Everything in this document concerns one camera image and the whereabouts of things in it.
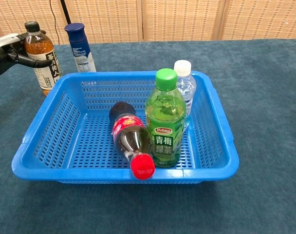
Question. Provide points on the clear water bottle white cap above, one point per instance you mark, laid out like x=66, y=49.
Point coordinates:
x=187, y=85

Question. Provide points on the bamboo folding screen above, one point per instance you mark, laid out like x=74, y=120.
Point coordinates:
x=187, y=19

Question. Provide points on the black tripod stand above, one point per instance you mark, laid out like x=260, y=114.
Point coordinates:
x=65, y=11

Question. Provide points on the green cap green bottle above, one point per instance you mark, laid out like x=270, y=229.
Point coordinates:
x=165, y=126

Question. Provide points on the brown tea bottle black cap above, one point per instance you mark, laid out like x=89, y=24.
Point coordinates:
x=48, y=78

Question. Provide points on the cola bottle red cap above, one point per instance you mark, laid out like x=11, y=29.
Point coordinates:
x=128, y=126

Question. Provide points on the dark teal table mat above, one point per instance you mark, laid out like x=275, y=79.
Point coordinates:
x=260, y=146

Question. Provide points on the blue perforated plastic basket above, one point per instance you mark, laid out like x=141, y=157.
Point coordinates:
x=41, y=168

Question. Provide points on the white bottle dark blue cap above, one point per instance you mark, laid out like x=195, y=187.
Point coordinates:
x=79, y=48

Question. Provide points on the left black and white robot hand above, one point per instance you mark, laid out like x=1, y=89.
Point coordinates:
x=4, y=52

